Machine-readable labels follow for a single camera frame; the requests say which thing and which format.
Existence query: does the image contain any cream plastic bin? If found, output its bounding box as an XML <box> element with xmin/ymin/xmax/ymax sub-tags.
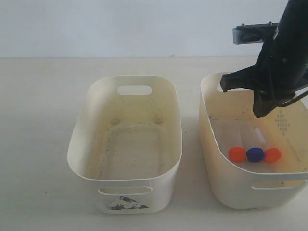
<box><xmin>198</xmin><ymin>73</ymin><xmax>308</xmax><ymax>209</ymax></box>
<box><xmin>67</xmin><ymin>75</ymin><xmax>182</xmax><ymax>214</ymax></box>

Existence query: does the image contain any blue-capped clear tube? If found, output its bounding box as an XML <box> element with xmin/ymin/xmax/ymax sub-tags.
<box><xmin>240</xmin><ymin>123</ymin><xmax>265</xmax><ymax>163</ymax></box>

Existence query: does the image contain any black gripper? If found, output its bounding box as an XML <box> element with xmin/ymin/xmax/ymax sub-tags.
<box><xmin>220</xmin><ymin>36</ymin><xmax>308</xmax><ymax>118</ymax></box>

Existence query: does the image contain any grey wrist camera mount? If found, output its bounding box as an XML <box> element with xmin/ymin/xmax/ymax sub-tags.
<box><xmin>232</xmin><ymin>21</ymin><xmax>278</xmax><ymax>45</ymax></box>

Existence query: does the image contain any orange-capped clear tube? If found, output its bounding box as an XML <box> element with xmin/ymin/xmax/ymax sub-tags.
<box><xmin>222</xmin><ymin>122</ymin><xmax>246</xmax><ymax>163</ymax></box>
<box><xmin>253</xmin><ymin>128</ymin><xmax>282</xmax><ymax>163</ymax></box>

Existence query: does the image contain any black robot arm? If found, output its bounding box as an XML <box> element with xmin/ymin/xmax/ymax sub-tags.
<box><xmin>220</xmin><ymin>0</ymin><xmax>308</xmax><ymax>118</ymax></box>

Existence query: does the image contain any black cable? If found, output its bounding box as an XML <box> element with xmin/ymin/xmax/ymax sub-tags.
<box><xmin>274</xmin><ymin>89</ymin><xmax>308</xmax><ymax>108</ymax></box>

